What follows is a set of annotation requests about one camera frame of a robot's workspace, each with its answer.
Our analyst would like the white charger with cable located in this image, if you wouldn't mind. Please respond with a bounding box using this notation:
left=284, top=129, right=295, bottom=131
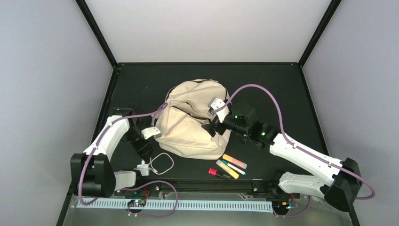
left=134, top=153, right=175, bottom=177

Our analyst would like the orange pastel highlighter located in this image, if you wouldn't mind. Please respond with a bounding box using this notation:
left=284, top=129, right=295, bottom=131
left=222, top=154, right=247, bottom=169

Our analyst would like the yellow highlighter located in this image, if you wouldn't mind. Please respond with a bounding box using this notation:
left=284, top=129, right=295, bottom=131
left=216, top=160, right=239, bottom=179

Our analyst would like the beige canvas backpack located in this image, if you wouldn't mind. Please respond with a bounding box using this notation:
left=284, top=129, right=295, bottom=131
left=155, top=79, right=231, bottom=160

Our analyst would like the pink black highlighter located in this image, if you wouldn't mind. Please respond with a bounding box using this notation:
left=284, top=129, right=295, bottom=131
left=208, top=168, right=231, bottom=180

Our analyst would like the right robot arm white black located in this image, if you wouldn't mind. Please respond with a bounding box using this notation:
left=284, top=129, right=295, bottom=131
left=203, top=107, right=362, bottom=212

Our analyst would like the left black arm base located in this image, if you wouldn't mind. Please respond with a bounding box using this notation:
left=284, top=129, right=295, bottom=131
left=113, top=186, right=159, bottom=215

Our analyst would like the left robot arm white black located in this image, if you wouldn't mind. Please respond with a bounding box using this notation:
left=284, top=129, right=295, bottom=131
left=70, top=108, right=153, bottom=198

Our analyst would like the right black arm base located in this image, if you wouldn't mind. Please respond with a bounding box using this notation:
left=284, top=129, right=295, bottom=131
left=249, top=170, right=301, bottom=217

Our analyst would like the white teal marker pen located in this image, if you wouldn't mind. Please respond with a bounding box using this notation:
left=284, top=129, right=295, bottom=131
left=222, top=160, right=246, bottom=175

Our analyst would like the light blue slotted cable duct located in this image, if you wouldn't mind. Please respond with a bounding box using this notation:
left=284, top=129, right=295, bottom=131
left=73, top=198, right=273, bottom=213

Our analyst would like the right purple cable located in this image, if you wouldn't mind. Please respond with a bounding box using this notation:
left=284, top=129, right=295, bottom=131
left=215, top=83, right=376, bottom=218

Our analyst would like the black frame post right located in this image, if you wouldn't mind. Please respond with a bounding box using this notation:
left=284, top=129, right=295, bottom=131
left=298, top=0, right=342, bottom=68

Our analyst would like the black frame post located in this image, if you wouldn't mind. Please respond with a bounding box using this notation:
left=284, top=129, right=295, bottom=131
left=76, top=0, right=118, bottom=68
left=298, top=0, right=342, bottom=68

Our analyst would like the black frame post left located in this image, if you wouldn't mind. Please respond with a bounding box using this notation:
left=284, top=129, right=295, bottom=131
left=76, top=0, right=118, bottom=68

